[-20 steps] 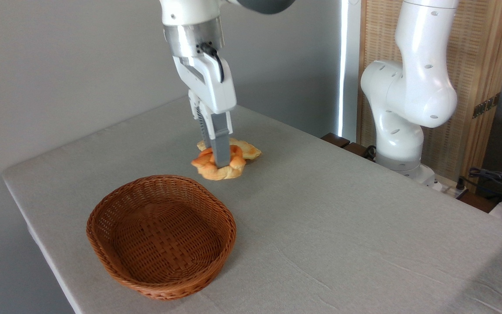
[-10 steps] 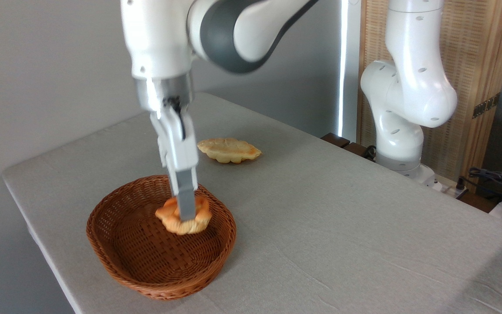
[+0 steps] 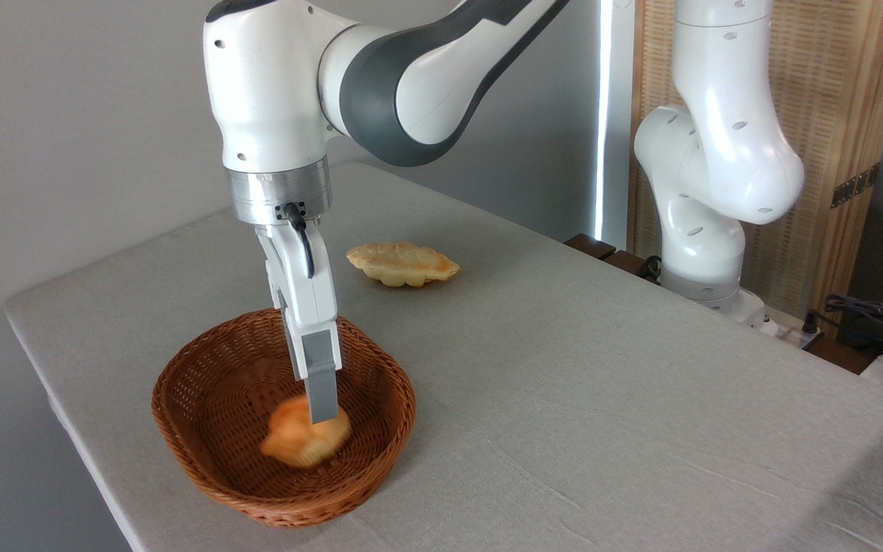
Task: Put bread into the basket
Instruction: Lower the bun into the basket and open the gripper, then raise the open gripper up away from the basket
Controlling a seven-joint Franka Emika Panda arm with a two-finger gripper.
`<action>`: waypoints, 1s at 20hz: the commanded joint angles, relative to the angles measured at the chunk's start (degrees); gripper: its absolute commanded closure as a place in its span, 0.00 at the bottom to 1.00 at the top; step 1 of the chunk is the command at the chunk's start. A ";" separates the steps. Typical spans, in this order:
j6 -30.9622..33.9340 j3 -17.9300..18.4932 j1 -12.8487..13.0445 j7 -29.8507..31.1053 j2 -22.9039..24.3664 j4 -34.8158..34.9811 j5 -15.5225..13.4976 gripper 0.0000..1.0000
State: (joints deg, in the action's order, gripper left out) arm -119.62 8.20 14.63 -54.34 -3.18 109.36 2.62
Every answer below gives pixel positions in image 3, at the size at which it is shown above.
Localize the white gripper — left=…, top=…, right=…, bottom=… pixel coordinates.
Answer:
left=255, top=218, right=342, bottom=426

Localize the orange muffin bread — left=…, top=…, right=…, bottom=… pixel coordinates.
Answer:
left=259, top=394, right=353, bottom=469

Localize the brown wicker basket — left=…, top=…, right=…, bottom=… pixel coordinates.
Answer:
left=152, top=307, right=417, bottom=528

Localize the flat yellow leaf-shaped bread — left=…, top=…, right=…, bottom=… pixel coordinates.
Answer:
left=346, top=242, right=461, bottom=289

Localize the grey tablecloth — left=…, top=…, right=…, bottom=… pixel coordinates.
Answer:
left=3, top=161, right=883, bottom=552

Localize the dark brown wooden furniture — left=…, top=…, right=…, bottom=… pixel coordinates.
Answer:
left=564, top=233, right=661, bottom=286

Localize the dark metal screen hinge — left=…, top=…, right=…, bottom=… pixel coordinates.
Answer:
left=830, top=162, right=881, bottom=209

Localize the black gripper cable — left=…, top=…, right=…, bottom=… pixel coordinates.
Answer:
left=277, top=201, right=317, bottom=280

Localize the white vertical window frame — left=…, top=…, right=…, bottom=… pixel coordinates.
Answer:
left=593, top=0, right=636, bottom=250

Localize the black cable bundle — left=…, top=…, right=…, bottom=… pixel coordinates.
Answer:
left=803, top=294, right=883, bottom=363

